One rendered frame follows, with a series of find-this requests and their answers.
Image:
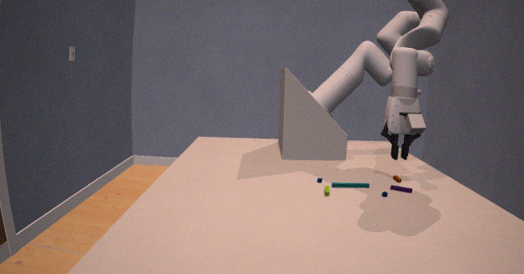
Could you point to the purple rod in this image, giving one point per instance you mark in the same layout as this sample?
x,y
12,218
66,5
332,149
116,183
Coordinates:
x,y
401,189

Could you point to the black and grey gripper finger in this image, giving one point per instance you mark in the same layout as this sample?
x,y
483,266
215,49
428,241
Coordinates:
x,y
393,140
408,139

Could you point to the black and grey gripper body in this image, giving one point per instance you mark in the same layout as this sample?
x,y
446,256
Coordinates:
x,y
395,104

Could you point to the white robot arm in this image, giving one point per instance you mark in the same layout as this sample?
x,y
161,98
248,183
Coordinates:
x,y
403,39

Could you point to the turquoise rod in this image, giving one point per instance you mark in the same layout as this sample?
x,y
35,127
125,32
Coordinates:
x,y
358,185

